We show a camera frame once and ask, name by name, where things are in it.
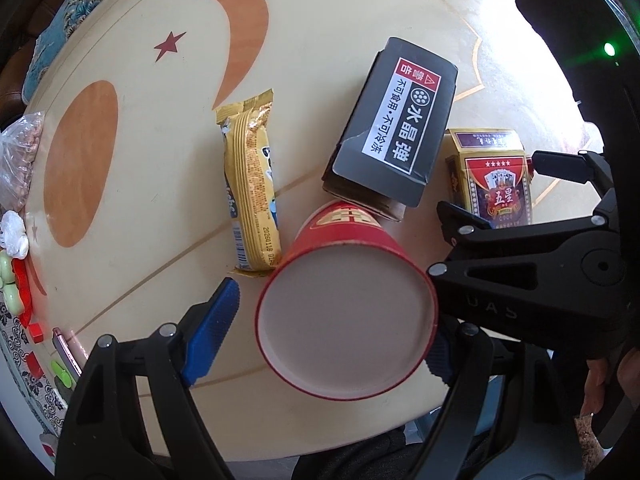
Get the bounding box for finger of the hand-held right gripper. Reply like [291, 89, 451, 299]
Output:
[427, 190, 631, 361]
[531, 150, 618, 211]

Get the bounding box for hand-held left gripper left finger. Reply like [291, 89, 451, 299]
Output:
[62, 277, 240, 480]

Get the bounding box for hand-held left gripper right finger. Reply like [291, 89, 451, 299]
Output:
[415, 322, 588, 480]

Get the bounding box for red playing card box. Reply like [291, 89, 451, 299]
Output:
[445, 128, 536, 231]

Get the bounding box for red paper cup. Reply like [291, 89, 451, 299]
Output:
[255, 199, 440, 400]

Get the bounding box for person's right hand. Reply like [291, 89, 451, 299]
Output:
[580, 345, 640, 418]

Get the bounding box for pink cased smartphone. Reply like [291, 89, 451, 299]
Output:
[51, 327, 83, 378]

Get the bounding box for yellow snack wrapper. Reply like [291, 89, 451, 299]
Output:
[215, 88, 282, 273]

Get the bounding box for black cardboard box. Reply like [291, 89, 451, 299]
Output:
[321, 36, 458, 223]

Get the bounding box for red plastic tray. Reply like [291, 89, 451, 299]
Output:
[10, 257, 36, 326]

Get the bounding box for crumpled white plastic bag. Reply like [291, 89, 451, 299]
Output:
[0, 210, 30, 260]

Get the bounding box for clear bag of peanuts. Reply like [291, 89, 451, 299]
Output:
[0, 112, 46, 211]

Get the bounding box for brown leather sofa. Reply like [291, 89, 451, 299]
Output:
[0, 0, 76, 126]

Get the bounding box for blue floral seat cloth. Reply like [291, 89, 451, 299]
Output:
[22, 0, 108, 101]

